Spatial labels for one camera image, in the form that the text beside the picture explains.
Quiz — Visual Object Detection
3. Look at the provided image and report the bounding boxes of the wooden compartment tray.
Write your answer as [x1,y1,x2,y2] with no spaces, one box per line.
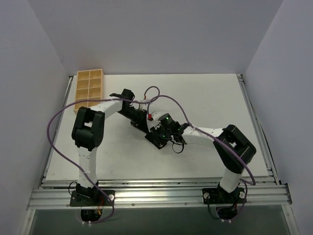
[74,69,104,113]

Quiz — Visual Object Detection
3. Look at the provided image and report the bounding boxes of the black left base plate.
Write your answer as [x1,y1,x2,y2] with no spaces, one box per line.
[69,189,115,207]

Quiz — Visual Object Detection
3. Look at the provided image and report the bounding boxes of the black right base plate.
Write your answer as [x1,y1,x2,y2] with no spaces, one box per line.
[202,187,246,205]

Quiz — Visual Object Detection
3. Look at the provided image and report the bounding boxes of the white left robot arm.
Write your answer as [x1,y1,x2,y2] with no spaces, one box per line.
[71,100,148,205]

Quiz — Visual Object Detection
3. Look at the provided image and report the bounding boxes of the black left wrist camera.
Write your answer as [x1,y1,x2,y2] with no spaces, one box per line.
[121,89,135,100]

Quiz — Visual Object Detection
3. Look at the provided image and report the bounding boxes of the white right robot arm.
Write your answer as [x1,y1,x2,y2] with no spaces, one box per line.
[148,122,256,202]

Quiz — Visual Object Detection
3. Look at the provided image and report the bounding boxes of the black underwear with beige waistband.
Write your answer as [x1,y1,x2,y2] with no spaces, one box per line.
[145,132,168,149]

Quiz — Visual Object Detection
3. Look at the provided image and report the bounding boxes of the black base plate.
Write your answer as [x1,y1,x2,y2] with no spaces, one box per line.
[202,187,246,205]
[69,189,115,207]

